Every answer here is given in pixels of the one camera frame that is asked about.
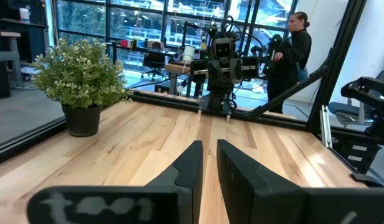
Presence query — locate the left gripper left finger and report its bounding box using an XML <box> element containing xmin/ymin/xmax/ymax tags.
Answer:
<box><xmin>26</xmin><ymin>139</ymin><xmax>204</xmax><ymax>224</ymax></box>

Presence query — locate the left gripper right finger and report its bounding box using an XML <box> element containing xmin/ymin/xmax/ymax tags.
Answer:
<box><xmin>216</xmin><ymin>139</ymin><xmax>384</xmax><ymax>224</ymax></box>

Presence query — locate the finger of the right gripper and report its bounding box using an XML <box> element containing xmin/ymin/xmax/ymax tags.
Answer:
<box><xmin>190</xmin><ymin>59</ymin><xmax>208</xmax><ymax>84</ymax></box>
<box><xmin>240</xmin><ymin>56</ymin><xmax>260</xmax><ymax>80</ymax></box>

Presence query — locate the white paper roll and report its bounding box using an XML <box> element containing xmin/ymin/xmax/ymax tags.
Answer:
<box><xmin>182</xmin><ymin>45</ymin><xmax>195</xmax><ymax>62</ymax></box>

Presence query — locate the wooden background desk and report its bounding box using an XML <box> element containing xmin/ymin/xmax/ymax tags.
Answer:
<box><xmin>164</xmin><ymin>62</ymin><xmax>192</xmax><ymax>94</ymax></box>

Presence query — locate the black background robot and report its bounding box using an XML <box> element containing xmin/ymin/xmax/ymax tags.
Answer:
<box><xmin>250</xmin><ymin>34</ymin><xmax>283</xmax><ymax>78</ymax></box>

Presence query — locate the person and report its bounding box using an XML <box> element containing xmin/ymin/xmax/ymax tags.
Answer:
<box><xmin>265</xmin><ymin>11</ymin><xmax>313</xmax><ymax>114</ymax></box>

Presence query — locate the black office chair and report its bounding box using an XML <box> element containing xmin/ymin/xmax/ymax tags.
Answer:
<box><xmin>141</xmin><ymin>52</ymin><xmax>167</xmax><ymax>82</ymax></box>

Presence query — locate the black box with white labels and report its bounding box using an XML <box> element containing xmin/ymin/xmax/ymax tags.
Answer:
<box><xmin>330</xmin><ymin>129</ymin><xmax>382</xmax><ymax>175</ymax></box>

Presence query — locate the potted green plant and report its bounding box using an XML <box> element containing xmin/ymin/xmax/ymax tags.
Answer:
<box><xmin>31</xmin><ymin>37</ymin><xmax>133</xmax><ymax>138</ymax></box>

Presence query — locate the black shelving unit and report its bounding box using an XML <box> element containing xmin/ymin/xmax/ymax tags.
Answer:
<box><xmin>0</xmin><ymin>0</ymin><xmax>51</xmax><ymax>63</ymax></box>

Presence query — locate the white wipes canister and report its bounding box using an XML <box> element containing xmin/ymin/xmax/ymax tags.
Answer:
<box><xmin>19</xmin><ymin>7</ymin><xmax>30</xmax><ymax>23</ymax></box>

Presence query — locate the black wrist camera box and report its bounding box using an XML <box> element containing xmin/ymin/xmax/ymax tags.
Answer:
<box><xmin>212</xmin><ymin>37</ymin><xmax>235</xmax><ymax>60</ymax></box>

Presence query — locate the black aluminium table frame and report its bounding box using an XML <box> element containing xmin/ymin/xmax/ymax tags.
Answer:
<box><xmin>0</xmin><ymin>0</ymin><xmax>384</xmax><ymax>187</ymax></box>

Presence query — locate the silver metal bracket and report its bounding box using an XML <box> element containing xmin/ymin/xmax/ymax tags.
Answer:
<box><xmin>319</xmin><ymin>105</ymin><xmax>332</xmax><ymax>149</ymax></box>

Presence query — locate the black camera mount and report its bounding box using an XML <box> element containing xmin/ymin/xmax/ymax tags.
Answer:
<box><xmin>340</xmin><ymin>76</ymin><xmax>384</xmax><ymax>142</ymax></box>

